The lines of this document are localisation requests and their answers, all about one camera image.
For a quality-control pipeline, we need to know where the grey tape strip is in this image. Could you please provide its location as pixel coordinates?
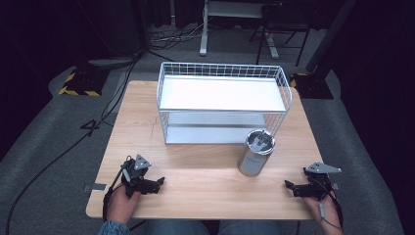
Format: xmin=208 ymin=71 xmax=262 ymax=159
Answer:
xmin=83 ymin=183 xmax=108 ymax=193

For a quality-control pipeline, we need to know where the white wire shelf rack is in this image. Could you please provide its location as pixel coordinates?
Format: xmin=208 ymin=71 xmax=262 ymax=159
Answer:
xmin=156 ymin=61 xmax=294 ymax=146

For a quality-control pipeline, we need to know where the person's right hand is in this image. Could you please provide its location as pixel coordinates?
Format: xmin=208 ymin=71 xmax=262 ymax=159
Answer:
xmin=300 ymin=192 xmax=345 ymax=235

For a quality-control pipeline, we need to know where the bundle of floor cables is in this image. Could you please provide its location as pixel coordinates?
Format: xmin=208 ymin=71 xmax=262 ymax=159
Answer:
xmin=149 ymin=18 xmax=218 ymax=52

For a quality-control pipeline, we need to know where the long black floor cable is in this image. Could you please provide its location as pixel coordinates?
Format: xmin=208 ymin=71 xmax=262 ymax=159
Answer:
xmin=4 ymin=53 xmax=145 ymax=235

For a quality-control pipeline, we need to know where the person's leg in jeans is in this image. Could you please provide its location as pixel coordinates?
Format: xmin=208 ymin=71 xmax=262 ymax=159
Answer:
xmin=217 ymin=219 xmax=286 ymax=235
xmin=144 ymin=219 xmax=210 ymax=235

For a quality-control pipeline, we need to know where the silver metal can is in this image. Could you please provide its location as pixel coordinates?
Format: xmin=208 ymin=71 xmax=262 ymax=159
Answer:
xmin=237 ymin=128 xmax=277 ymax=178

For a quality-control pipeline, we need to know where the person's left leg in jeans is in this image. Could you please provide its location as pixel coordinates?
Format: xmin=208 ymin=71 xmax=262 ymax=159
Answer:
xmin=144 ymin=219 xmax=210 ymax=235

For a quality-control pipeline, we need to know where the black stand base striped edge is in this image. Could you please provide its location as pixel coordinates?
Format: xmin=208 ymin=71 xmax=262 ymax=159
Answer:
xmin=289 ymin=71 xmax=335 ymax=101
xmin=58 ymin=66 xmax=111 ymax=98

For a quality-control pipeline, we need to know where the white desk frame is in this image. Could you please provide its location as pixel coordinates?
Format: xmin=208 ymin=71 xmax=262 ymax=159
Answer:
xmin=199 ymin=0 xmax=281 ymax=61

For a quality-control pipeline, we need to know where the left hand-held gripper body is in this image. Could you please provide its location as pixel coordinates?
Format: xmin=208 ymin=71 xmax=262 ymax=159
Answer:
xmin=120 ymin=154 xmax=153 ymax=199

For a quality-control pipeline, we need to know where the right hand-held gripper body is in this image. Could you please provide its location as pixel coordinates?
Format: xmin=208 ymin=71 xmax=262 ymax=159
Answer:
xmin=302 ymin=162 xmax=343 ymax=200

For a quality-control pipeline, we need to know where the black slanted pole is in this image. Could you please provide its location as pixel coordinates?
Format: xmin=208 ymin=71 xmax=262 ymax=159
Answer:
xmin=304 ymin=0 xmax=359 ymax=74

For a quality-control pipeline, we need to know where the person's right leg in jeans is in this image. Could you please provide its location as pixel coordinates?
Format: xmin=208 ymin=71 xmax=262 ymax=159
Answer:
xmin=217 ymin=219 xmax=286 ymax=235

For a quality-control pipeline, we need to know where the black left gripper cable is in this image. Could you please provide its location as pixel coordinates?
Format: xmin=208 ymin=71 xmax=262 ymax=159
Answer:
xmin=102 ymin=156 xmax=133 ymax=223

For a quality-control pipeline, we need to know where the person's left hand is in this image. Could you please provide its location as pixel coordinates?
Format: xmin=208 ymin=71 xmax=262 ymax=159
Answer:
xmin=105 ymin=185 xmax=142 ymax=226

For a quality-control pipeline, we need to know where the grey right gripper cable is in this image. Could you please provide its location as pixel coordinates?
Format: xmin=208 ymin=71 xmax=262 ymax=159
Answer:
xmin=309 ymin=177 xmax=345 ymax=231

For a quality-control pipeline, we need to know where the black chair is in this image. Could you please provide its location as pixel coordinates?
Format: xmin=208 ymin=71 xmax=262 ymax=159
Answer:
xmin=249 ymin=2 xmax=311 ymax=68

